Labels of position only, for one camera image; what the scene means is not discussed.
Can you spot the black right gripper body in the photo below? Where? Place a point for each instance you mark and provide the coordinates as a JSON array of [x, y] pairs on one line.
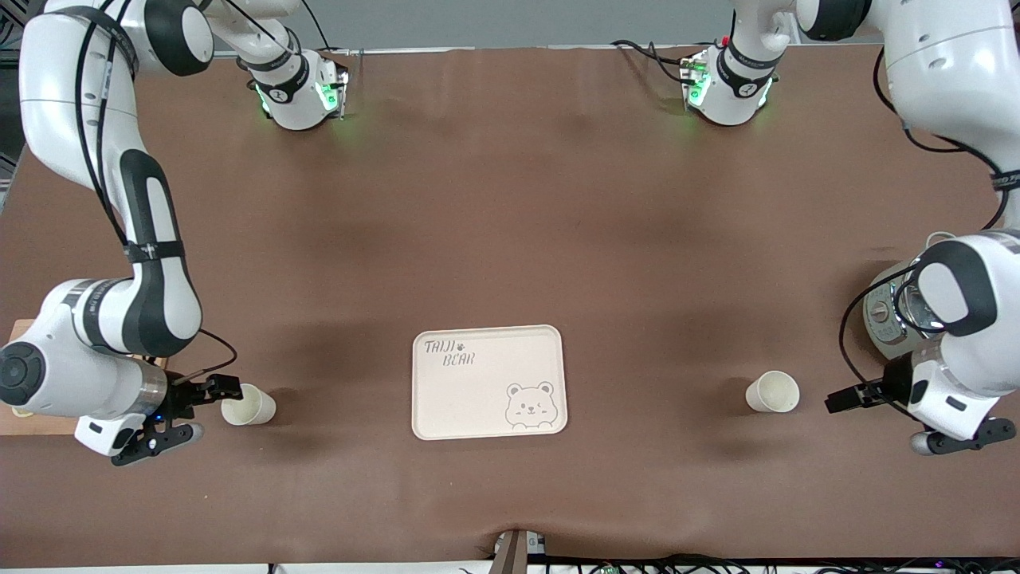
[[182, 396]]

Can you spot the white IKEA cup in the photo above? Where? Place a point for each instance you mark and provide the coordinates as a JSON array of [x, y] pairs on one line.
[[247, 406], [773, 393]]

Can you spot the brown table cover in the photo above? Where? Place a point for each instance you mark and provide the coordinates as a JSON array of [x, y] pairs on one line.
[[510, 199]]

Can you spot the wooden cutting board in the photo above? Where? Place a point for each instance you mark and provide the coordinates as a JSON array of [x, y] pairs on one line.
[[32, 427]]

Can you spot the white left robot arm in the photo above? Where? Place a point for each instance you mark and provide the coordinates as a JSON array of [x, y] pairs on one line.
[[948, 56]]

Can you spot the cream bear print tray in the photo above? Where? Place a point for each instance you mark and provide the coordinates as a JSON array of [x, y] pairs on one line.
[[486, 383]]

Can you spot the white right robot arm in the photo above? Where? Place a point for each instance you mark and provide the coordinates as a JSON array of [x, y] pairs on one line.
[[64, 375]]

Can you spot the grey-green electric pot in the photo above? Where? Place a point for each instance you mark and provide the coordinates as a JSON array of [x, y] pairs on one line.
[[883, 319]]

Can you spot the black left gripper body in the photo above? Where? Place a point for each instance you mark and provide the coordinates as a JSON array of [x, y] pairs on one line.
[[890, 386]]

